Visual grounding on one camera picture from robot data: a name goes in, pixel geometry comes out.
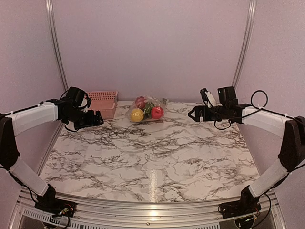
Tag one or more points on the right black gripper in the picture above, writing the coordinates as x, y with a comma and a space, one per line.
198, 109

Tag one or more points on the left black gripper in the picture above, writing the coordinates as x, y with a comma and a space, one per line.
90, 121

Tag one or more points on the clear zip top bag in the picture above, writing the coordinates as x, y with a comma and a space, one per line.
158, 102

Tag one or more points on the green fake vegetable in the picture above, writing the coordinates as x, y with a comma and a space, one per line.
147, 110

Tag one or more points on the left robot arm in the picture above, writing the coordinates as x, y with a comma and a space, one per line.
25, 134

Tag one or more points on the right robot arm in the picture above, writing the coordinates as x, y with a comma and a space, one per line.
276, 140

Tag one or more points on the yellow fake lemon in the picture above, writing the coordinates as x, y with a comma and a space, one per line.
136, 115

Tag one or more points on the red fake apple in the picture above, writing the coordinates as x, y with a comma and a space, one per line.
157, 112

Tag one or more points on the dark red fake fruit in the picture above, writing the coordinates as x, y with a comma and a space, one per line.
140, 102

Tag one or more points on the pink plastic basket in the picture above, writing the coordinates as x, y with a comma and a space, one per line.
105, 102

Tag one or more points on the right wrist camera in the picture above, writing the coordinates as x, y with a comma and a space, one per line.
208, 98

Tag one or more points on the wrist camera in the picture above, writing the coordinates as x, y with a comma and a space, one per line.
86, 103
208, 98

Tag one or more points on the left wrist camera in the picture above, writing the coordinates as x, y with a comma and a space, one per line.
86, 103

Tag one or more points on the aluminium front rail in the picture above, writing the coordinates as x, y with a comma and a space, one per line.
92, 213

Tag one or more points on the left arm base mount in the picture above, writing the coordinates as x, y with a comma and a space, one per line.
60, 205

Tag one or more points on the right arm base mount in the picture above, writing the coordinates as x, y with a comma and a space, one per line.
236, 208

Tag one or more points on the right aluminium frame post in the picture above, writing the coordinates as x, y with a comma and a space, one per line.
245, 42

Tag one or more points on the aluminium frame post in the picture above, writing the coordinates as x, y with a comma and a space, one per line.
55, 43
245, 42

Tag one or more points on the left aluminium frame post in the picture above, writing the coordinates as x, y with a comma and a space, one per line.
55, 43

